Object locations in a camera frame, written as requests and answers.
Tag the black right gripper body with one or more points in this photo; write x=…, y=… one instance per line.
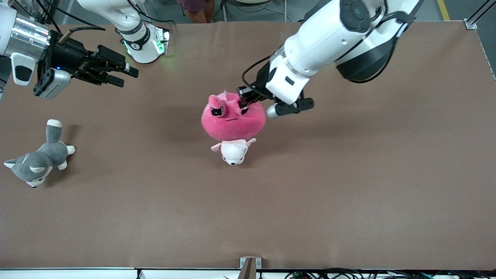
x=69, y=56

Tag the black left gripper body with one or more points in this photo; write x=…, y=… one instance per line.
x=261, y=80

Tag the round pink plush toy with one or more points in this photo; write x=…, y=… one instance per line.
x=230, y=124

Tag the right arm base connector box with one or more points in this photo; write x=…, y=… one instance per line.
x=162, y=40

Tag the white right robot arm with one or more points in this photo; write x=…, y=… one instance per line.
x=139, y=42

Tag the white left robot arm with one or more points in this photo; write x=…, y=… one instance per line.
x=329, y=35

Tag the grey husky plush toy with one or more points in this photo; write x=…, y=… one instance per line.
x=40, y=161

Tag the white and pink plush puppy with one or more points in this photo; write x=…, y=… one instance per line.
x=234, y=153

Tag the white chair base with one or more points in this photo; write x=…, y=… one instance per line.
x=252, y=9

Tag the person standing behind table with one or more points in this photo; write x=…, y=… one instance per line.
x=197, y=7

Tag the metal table edge bracket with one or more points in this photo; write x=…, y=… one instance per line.
x=250, y=265

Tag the aluminium frame post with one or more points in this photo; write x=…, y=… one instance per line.
x=478, y=15

